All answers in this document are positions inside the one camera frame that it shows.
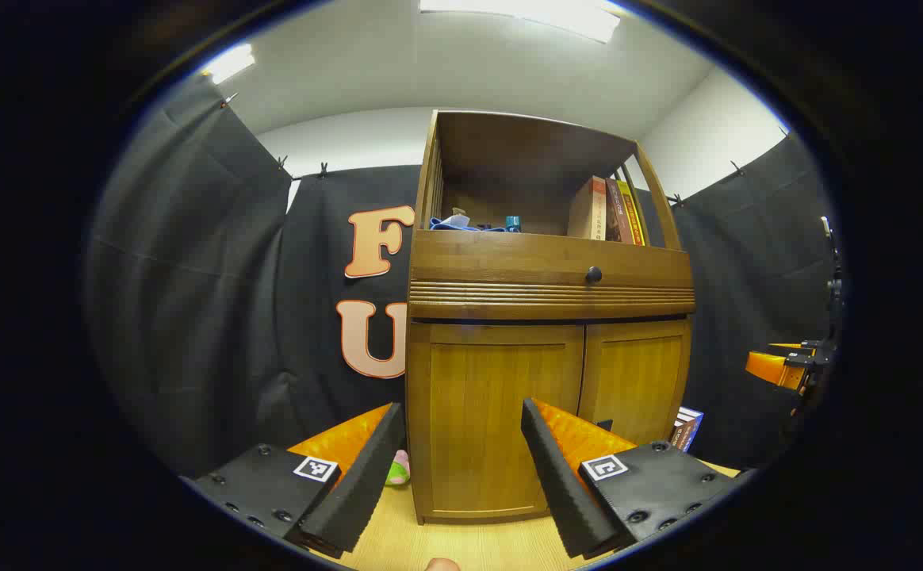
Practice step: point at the wooden double-door shoe cabinet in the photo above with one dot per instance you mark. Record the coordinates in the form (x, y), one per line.
(509, 262)

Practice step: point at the blue cloth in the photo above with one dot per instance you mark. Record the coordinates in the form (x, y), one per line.
(450, 225)

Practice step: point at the blue book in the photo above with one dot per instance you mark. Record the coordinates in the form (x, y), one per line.
(695, 428)

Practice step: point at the ceiling light panel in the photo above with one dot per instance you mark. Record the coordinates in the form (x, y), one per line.
(227, 63)

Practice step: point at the black drawer knob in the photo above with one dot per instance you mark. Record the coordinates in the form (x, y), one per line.
(593, 275)

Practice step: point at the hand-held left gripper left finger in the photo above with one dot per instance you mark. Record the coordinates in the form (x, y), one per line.
(354, 496)

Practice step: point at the reddish brown book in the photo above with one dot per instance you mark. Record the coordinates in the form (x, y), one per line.
(679, 434)

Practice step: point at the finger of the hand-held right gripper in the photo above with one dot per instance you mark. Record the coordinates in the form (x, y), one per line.
(771, 366)

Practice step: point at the small teal cup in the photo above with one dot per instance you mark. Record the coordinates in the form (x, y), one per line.
(513, 224)

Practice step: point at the green and pink toy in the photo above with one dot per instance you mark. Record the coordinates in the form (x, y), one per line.
(398, 469)

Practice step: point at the dark red book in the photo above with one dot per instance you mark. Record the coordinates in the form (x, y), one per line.
(616, 212)

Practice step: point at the black backdrop cloth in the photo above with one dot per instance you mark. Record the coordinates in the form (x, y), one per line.
(192, 277)

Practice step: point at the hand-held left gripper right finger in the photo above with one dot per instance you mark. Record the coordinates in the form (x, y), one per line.
(561, 492)

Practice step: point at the wooden cabinet door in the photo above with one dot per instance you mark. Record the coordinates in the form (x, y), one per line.
(477, 396)
(640, 381)

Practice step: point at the beige book with red spine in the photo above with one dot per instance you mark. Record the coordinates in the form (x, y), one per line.
(588, 208)

